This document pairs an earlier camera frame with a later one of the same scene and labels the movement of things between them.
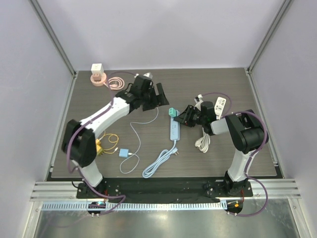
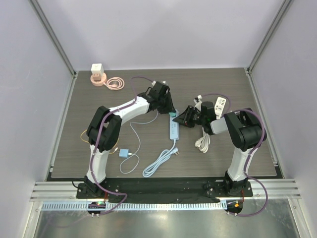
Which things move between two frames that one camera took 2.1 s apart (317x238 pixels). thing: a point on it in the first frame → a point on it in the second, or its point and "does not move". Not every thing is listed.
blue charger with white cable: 125,152 does not move
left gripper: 161,100 → 170,107
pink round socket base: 114,83 does not move
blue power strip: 164,154 does not move
